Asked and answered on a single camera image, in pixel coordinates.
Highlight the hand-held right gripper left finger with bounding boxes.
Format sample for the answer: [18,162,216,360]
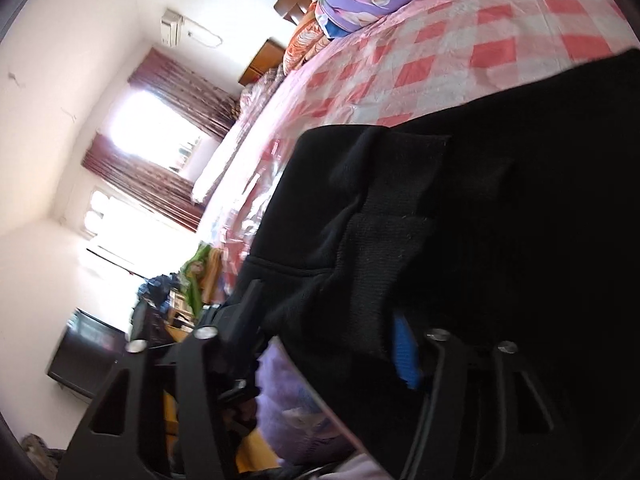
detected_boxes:
[57,280,263,480]

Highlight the pile of blue clothes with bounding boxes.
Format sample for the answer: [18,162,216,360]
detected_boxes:
[135,272,187,307]

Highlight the dark red curtain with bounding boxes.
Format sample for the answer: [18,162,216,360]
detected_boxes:
[82,134,206,233]
[127,47,241,141]

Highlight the bright window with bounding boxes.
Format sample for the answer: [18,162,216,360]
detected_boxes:
[84,85,218,273]

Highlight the wooden nightstand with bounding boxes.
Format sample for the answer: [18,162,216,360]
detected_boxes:
[239,37,288,87]

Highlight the lavender cloth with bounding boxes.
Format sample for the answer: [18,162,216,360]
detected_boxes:
[254,340,362,467]

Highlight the black pants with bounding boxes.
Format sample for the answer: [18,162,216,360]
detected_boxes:
[235,47,640,480]

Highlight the white air conditioner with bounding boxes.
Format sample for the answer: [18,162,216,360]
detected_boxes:
[160,8,186,48]

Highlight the air conditioner pipe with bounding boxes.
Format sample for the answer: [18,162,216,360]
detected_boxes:
[184,21,223,49]

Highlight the black television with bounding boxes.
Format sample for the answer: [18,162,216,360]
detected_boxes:
[47,307,133,401]

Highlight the floral bedding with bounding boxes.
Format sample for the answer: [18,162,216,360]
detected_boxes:
[234,67,291,123]

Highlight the green and orange cloth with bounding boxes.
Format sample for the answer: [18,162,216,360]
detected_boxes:
[180,242,223,313]

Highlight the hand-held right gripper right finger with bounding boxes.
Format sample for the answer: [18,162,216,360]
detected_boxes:
[390,312,571,480]

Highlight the orange floral pillow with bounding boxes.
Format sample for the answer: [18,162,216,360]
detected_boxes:
[282,0,335,73]

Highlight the bed with pink checked sheet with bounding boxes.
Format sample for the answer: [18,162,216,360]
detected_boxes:
[192,0,640,293]

